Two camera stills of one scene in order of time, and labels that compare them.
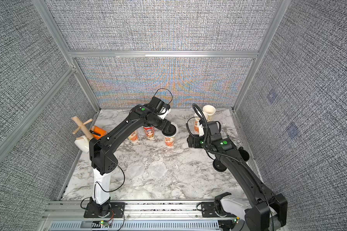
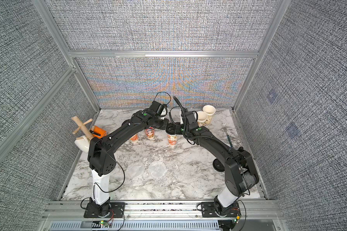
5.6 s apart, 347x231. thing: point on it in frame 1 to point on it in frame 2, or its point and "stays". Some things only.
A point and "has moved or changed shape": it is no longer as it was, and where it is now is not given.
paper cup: (169, 140) has moved or changed shape
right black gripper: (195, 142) to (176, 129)
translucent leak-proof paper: (135, 170) stays
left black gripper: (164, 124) stays
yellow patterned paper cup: (134, 137) stays
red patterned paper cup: (149, 131) stays
